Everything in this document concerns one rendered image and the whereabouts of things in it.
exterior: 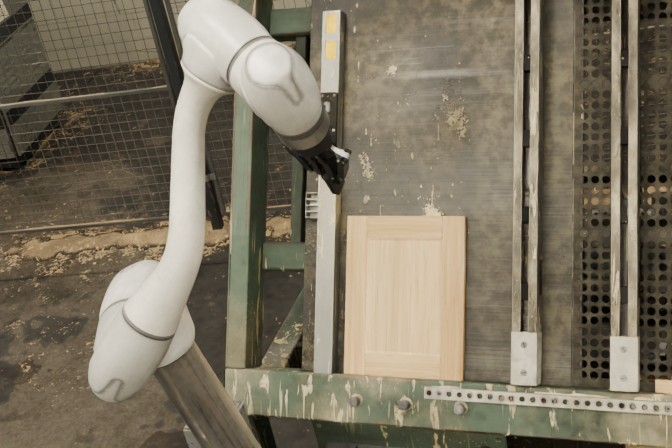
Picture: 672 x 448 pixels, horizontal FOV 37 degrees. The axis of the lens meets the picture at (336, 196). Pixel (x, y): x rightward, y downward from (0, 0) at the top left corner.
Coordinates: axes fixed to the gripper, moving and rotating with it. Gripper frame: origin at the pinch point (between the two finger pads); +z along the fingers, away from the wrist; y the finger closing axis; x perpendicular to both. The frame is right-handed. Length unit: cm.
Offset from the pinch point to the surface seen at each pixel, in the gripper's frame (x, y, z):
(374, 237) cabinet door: -15, 15, 75
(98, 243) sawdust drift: -36, 231, 291
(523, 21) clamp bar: -70, -9, 49
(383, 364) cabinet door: 14, 3, 85
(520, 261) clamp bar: -17, -24, 69
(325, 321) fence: 9, 21, 81
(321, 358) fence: 17, 19, 85
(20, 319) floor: 19, 227, 254
